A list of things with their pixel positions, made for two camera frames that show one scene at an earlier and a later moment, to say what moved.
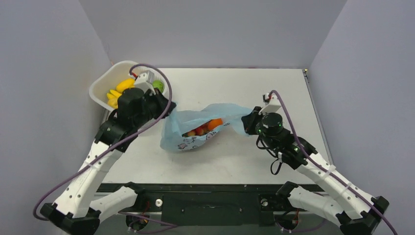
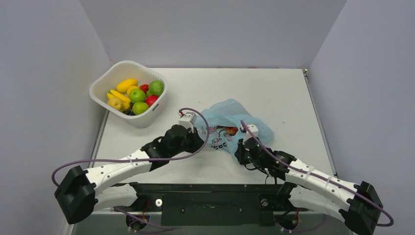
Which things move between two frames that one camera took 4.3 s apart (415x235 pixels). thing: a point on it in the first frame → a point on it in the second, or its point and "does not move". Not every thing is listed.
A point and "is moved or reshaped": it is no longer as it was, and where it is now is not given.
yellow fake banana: (113, 94) does not move
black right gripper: (250, 118) → (244, 152)
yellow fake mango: (127, 83) does not move
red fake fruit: (198, 131) → (231, 130)
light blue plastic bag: (179, 122) is moved or reshaped
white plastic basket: (110, 77) does not move
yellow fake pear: (113, 102) does not move
